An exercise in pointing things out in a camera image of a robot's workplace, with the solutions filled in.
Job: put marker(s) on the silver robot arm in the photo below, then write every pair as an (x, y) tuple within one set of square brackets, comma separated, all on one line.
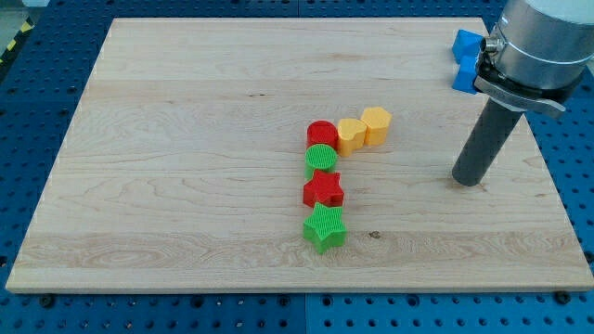
[(536, 54)]

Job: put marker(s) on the blue cube block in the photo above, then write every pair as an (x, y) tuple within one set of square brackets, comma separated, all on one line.
[(466, 44)]

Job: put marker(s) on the green cylinder block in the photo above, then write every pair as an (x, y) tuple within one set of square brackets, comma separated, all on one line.
[(319, 157)]

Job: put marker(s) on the red star block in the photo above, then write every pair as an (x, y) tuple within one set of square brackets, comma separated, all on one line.
[(325, 188)]

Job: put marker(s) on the red cylinder block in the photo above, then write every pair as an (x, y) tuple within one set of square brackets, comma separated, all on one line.
[(322, 132)]

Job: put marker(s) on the yellow heart block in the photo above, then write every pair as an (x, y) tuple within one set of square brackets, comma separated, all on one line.
[(351, 134)]

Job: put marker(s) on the green star block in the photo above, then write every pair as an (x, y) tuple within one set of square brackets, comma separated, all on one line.
[(324, 228)]

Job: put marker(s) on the wooden board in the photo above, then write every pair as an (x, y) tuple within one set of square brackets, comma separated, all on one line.
[(182, 170)]

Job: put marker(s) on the yellow pentagon block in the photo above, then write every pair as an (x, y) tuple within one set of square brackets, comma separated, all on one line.
[(378, 121)]

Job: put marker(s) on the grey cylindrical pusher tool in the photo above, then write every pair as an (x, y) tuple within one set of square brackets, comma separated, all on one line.
[(487, 137)]

